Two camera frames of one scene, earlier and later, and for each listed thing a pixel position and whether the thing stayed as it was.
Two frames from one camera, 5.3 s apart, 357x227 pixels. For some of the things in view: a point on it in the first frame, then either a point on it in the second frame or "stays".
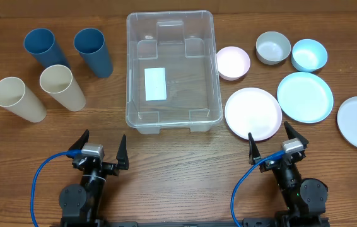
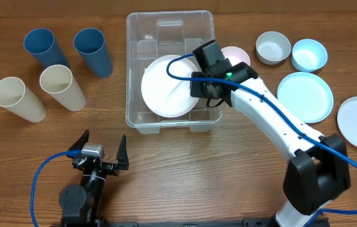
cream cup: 57,81 stays
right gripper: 266,166 to 193,90
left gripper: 122,158 stays
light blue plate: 305,97 stays
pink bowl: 233,62 stays
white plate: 253,110 to 168,97
